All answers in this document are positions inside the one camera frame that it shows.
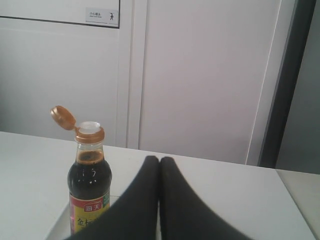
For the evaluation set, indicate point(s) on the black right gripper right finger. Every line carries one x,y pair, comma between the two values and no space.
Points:
183,215

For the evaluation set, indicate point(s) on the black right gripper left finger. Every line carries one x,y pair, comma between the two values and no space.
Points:
134,214

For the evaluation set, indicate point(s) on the dark soy sauce bottle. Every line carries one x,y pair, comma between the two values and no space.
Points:
90,176

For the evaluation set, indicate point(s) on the white rectangular plastic tray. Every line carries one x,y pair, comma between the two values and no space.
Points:
61,230

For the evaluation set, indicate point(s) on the white wall sign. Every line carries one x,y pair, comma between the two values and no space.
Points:
102,16

